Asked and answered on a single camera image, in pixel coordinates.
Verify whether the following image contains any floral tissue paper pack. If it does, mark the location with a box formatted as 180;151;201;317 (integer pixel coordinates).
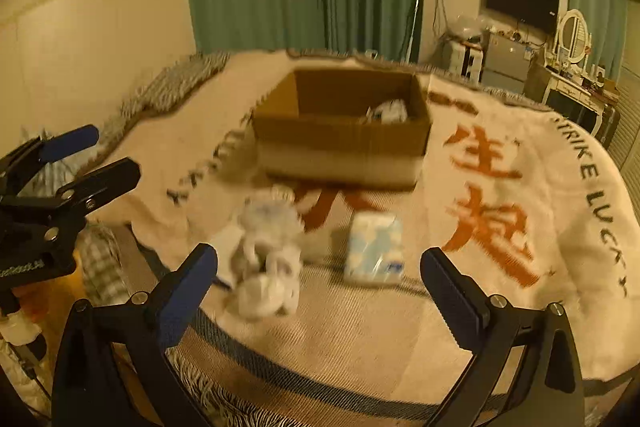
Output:
366;98;409;124

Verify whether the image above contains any checkered bed sheet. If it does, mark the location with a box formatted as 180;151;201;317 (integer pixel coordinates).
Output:
23;52;230;306

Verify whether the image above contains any white crumpled socks pile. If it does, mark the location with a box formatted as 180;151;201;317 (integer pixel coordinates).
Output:
208;185;304;321

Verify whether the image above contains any cream blanket with orange characters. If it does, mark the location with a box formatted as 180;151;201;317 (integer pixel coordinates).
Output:
86;48;640;427

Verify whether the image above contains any light blue tissue packet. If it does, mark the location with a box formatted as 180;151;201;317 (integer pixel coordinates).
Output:
343;211;405;286

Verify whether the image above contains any white dressing table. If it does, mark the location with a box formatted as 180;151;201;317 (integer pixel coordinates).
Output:
524;63;620;148

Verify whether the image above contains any brown cardboard box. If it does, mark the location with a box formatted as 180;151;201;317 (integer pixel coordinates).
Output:
252;68;432;190

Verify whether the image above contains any grey mini fridge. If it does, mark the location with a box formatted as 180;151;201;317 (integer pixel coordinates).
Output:
480;34;532;94

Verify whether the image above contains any white small cabinet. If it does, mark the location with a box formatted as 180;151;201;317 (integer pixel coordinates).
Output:
442;40;484;83

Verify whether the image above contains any white oval vanity mirror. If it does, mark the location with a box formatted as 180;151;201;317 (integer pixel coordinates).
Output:
554;9;592;65

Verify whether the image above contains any white stick vacuum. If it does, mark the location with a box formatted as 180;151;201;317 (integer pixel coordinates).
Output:
406;0;422;63

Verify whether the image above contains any black wall television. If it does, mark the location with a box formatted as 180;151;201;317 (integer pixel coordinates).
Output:
486;0;560;35

